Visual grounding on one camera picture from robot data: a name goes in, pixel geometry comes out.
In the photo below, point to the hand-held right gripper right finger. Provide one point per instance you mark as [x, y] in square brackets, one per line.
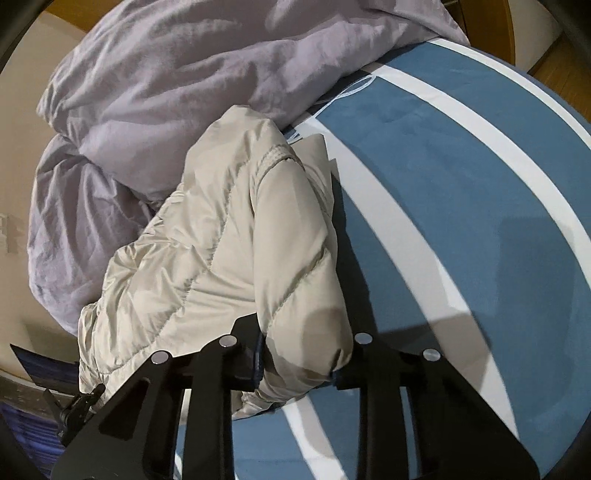
[369, 369]

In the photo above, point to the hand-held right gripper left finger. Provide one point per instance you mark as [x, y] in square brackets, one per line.
[257, 364]

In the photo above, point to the beige puffer jacket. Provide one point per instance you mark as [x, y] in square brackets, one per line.
[221, 240]

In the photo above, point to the blue white striped bed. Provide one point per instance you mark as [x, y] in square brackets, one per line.
[461, 207]

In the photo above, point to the dark blue striped object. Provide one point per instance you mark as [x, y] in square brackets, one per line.
[41, 369]

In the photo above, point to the purple duvet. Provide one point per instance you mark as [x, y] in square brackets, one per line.
[161, 69]

